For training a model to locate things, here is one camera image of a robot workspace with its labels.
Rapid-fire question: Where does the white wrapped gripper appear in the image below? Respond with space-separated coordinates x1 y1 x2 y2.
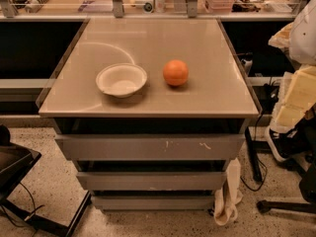
270 65 316 133

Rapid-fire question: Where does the grey drawer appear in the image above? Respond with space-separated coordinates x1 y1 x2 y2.
55 134 245 161
92 196 214 210
76 172 226 191

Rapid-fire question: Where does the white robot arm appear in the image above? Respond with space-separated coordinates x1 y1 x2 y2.
269 0 316 133

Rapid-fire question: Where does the grey drawer cabinet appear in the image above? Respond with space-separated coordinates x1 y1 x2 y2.
38 18 260 197

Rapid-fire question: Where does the grey bottom drawer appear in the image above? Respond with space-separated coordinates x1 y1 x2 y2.
92 196 214 210

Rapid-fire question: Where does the grey top drawer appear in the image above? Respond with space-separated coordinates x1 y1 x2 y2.
55 134 245 161

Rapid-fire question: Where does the black and white shoe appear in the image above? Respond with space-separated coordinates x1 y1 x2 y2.
265 127 309 162

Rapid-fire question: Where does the black office chair base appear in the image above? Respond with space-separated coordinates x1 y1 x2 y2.
256 160 316 214

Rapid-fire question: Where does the orange ball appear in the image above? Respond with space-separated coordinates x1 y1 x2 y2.
163 59 189 87

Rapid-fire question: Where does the white cloth bag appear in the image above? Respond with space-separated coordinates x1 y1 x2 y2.
213 158 243 226

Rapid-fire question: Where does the white paper bowl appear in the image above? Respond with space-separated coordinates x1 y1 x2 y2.
96 63 148 98

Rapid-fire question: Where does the black spring tool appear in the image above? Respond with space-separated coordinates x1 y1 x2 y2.
25 0 49 13

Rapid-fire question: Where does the black stand left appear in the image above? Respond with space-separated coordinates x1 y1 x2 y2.
0 124 91 237

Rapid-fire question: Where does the black cable on floor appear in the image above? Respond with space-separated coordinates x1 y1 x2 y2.
240 112 270 193

